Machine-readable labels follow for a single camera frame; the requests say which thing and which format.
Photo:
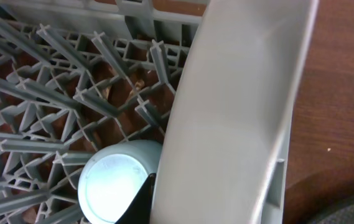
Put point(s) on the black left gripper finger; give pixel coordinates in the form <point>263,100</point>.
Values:
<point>139,210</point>

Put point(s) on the blue cup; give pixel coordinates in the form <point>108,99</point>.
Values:
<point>113,176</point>

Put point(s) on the white plate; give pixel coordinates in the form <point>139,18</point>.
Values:
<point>225,152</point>

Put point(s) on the grey dishwasher rack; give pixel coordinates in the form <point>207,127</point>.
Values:
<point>75,78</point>

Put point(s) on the round black tray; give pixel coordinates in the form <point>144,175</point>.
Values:
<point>339,213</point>

